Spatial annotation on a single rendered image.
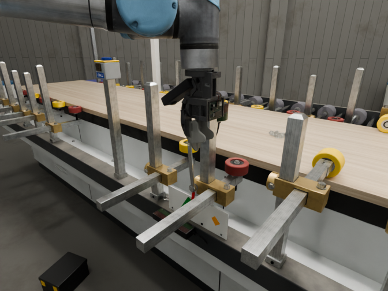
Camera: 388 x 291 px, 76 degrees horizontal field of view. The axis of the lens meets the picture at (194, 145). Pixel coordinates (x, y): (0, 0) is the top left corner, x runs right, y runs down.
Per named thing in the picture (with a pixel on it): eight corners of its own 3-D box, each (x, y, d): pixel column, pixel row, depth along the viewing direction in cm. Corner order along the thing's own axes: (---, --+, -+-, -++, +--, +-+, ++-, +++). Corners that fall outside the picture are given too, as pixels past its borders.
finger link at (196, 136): (202, 158, 63) (202, 123, 59) (185, 152, 66) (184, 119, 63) (209, 154, 65) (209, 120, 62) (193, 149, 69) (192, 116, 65)
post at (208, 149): (206, 243, 86) (210, 107, 68) (198, 238, 88) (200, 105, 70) (212, 237, 89) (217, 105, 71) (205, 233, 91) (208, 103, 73)
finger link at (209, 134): (209, 154, 65) (209, 120, 62) (192, 149, 69) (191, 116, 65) (216, 150, 67) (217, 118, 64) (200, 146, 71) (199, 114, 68)
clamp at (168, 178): (167, 187, 90) (166, 175, 88) (143, 175, 98) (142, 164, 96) (178, 181, 94) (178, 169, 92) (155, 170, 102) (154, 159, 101)
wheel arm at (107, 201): (103, 214, 75) (100, 202, 74) (96, 209, 77) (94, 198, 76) (195, 165, 106) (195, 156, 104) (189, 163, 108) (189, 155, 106)
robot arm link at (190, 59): (172, 49, 57) (198, 49, 64) (172, 71, 59) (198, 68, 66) (201, 48, 52) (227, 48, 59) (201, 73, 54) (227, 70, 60)
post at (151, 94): (157, 204, 100) (150, 82, 82) (152, 201, 102) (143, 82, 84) (164, 201, 102) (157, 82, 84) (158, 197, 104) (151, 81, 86)
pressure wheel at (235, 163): (238, 198, 83) (241, 168, 78) (219, 190, 87) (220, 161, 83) (250, 189, 88) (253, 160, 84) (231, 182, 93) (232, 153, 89)
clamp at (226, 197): (225, 207, 74) (226, 193, 72) (191, 191, 82) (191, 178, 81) (235, 199, 78) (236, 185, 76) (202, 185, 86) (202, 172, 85)
